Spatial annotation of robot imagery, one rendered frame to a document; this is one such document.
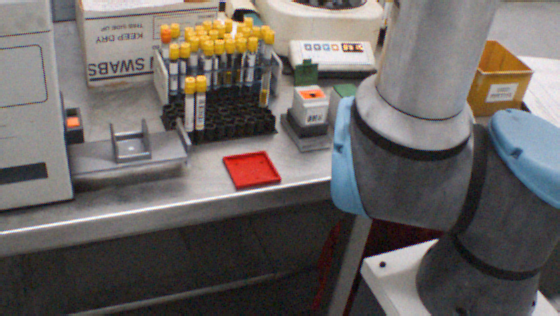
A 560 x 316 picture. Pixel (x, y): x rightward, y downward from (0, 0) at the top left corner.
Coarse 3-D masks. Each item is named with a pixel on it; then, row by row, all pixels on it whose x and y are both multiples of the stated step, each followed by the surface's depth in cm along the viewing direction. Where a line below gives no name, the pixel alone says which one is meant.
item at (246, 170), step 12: (228, 156) 84; (240, 156) 85; (252, 156) 86; (264, 156) 86; (228, 168) 82; (240, 168) 83; (252, 168) 84; (264, 168) 84; (240, 180) 81; (252, 180) 81; (264, 180) 81; (276, 180) 82
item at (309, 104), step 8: (296, 88) 88; (304, 88) 89; (312, 88) 89; (296, 96) 88; (304, 96) 87; (312, 96) 88; (320, 96) 87; (296, 104) 89; (304, 104) 86; (312, 104) 87; (320, 104) 87; (328, 104) 87; (296, 112) 89; (304, 112) 86; (312, 112) 87; (320, 112) 88; (304, 120) 87; (312, 120) 88; (320, 120) 89
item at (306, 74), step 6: (306, 60) 87; (300, 66) 87; (306, 66) 87; (312, 66) 88; (318, 66) 88; (300, 72) 88; (306, 72) 88; (312, 72) 89; (294, 78) 88; (300, 78) 88; (306, 78) 89; (312, 78) 89; (294, 84) 88; (300, 84) 89; (306, 84) 89; (312, 84) 90
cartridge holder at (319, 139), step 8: (288, 112) 91; (280, 120) 94; (288, 120) 92; (296, 120) 89; (288, 128) 91; (296, 128) 89; (304, 128) 88; (312, 128) 88; (320, 128) 89; (296, 136) 89; (304, 136) 89; (312, 136) 89; (320, 136) 90; (328, 136) 90; (304, 144) 88; (312, 144) 88; (320, 144) 89; (328, 144) 89
